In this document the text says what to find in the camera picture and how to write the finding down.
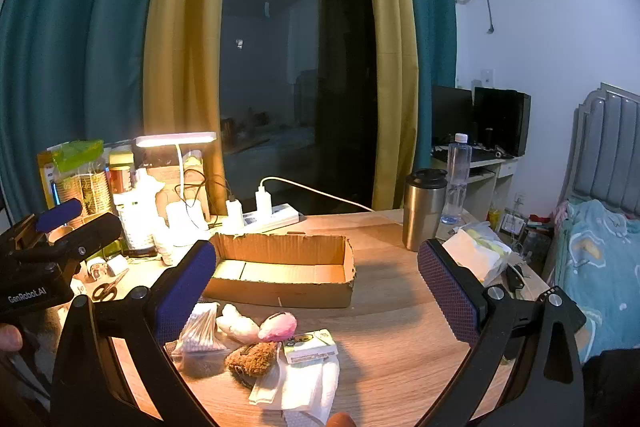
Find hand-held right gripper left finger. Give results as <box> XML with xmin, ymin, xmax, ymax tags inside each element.
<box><xmin>50</xmin><ymin>239</ymin><xmax>218</xmax><ymax>427</ymax></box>

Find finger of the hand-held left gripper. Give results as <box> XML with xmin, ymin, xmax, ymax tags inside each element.
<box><xmin>34</xmin><ymin>198</ymin><xmax>84</xmax><ymax>234</ymax></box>
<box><xmin>17</xmin><ymin>212</ymin><xmax>124</xmax><ymax>269</ymax></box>

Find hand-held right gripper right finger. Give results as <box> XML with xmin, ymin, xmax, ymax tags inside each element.
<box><xmin>415</xmin><ymin>238</ymin><xmax>587</xmax><ymax>427</ymax></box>

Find cardboard box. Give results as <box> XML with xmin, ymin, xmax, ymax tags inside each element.
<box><xmin>202</xmin><ymin>232</ymin><xmax>357</xmax><ymax>309</ymax></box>

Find white paper towel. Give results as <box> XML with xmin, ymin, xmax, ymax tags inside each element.
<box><xmin>248</xmin><ymin>357</ymin><xmax>288</xmax><ymax>408</ymax></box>
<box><xmin>279</xmin><ymin>357</ymin><xmax>341</xmax><ymax>425</ymax></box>

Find white soft bundle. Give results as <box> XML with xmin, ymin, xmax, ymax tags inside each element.
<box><xmin>216</xmin><ymin>303</ymin><xmax>262</xmax><ymax>344</ymax></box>

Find person's left hand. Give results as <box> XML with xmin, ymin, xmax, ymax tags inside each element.
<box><xmin>0</xmin><ymin>324</ymin><xmax>24</xmax><ymax>354</ymax></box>

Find white tape roll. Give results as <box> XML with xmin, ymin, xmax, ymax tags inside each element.
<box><xmin>106</xmin><ymin>254</ymin><xmax>131</xmax><ymax>278</ymax></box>

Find cotton swab bag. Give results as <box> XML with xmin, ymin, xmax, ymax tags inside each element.
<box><xmin>172</xmin><ymin>302</ymin><xmax>229</xmax><ymax>356</ymax></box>

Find white lattice basket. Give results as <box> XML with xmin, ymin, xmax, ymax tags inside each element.
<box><xmin>115</xmin><ymin>169</ymin><xmax>167</xmax><ymax>254</ymax></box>

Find white and yellow wipes pack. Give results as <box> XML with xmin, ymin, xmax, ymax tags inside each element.
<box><xmin>442</xmin><ymin>222</ymin><xmax>514</xmax><ymax>288</ymax></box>

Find brown jar with gold lid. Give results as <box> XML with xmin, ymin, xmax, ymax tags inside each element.
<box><xmin>108</xmin><ymin>147</ymin><xmax>137</xmax><ymax>196</ymax></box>

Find steel tumbler with black lid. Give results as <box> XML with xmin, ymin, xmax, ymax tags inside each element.
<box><xmin>402</xmin><ymin>168</ymin><xmax>448</xmax><ymax>253</ymax></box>

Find brown paper bag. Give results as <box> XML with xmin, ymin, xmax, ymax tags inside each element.
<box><xmin>144</xmin><ymin>151</ymin><xmax>212</xmax><ymax>214</ymax></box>

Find brown fuzzy sponge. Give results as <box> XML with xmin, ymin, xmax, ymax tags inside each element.
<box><xmin>225</xmin><ymin>341</ymin><xmax>281</xmax><ymax>381</ymax></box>

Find pink plush toy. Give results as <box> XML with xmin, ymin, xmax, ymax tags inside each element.
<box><xmin>257</xmin><ymin>312</ymin><xmax>299</xmax><ymax>343</ymax></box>

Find clear water bottle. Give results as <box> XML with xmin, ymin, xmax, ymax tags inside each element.
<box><xmin>440</xmin><ymin>133</ymin><xmax>472</xmax><ymax>226</ymax></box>

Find white power strip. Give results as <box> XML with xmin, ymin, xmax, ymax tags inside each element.
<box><xmin>220</xmin><ymin>203</ymin><xmax>301</xmax><ymax>235</ymax></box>

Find white desk lamp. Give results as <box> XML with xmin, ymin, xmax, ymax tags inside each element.
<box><xmin>135</xmin><ymin>132</ymin><xmax>218</xmax><ymax>233</ymax></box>

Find white computer desk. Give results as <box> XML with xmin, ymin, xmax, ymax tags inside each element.
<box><xmin>430</xmin><ymin>152</ymin><xmax>521</xmax><ymax>228</ymax></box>

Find green and white tissue pack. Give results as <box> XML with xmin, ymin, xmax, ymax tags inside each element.
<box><xmin>283</xmin><ymin>329</ymin><xmax>339</xmax><ymax>365</ymax></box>

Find printed teal blanket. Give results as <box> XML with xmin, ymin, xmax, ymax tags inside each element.
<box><xmin>550</xmin><ymin>199</ymin><xmax>640</xmax><ymax>364</ymax></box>

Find teal curtain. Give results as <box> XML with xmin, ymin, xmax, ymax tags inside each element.
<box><xmin>397</xmin><ymin>0</ymin><xmax>459</xmax><ymax>210</ymax></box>
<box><xmin>0</xmin><ymin>0</ymin><xmax>177</xmax><ymax>230</ymax></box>

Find black computer monitor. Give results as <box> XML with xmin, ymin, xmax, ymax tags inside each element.
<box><xmin>431</xmin><ymin>85</ymin><xmax>475</xmax><ymax>148</ymax></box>
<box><xmin>472</xmin><ymin>87</ymin><xmax>532</xmax><ymax>158</ymax></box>

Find dark clothing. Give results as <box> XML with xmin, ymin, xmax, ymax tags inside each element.
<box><xmin>581</xmin><ymin>347</ymin><xmax>640</xmax><ymax>427</ymax></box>

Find yellow curtain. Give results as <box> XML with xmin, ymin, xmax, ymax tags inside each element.
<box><xmin>142</xmin><ymin>0</ymin><xmax>237</xmax><ymax>217</ymax></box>
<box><xmin>360</xmin><ymin>0</ymin><xmax>421</xmax><ymax>212</ymax></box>

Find grey padded headboard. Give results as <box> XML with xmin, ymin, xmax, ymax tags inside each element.
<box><xmin>542</xmin><ymin>82</ymin><xmax>640</xmax><ymax>228</ymax></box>

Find dark glass window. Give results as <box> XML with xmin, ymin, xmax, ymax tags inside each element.
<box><xmin>219</xmin><ymin>0</ymin><xmax>379</xmax><ymax>215</ymax></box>

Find black handled scissors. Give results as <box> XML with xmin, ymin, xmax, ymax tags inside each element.
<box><xmin>92</xmin><ymin>269</ymin><xmax>130</xmax><ymax>303</ymax></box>

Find white charger with black cable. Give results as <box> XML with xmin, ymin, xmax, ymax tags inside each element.
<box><xmin>225</xmin><ymin>198</ymin><xmax>245</xmax><ymax>228</ymax></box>

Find black cable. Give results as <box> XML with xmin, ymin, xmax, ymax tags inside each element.
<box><xmin>172</xmin><ymin>167</ymin><xmax>237</xmax><ymax>222</ymax></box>

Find white charging cable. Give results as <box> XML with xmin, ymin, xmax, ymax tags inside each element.
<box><xmin>260</xmin><ymin>177</ymin><xmax>376</xmax><ymax>212</ymax></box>

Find air conditioner power cord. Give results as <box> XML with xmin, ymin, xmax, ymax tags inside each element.
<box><xmin>482</xmin><ymin>0</ymin><xmax>499</xmax><ymax>35</ymax></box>

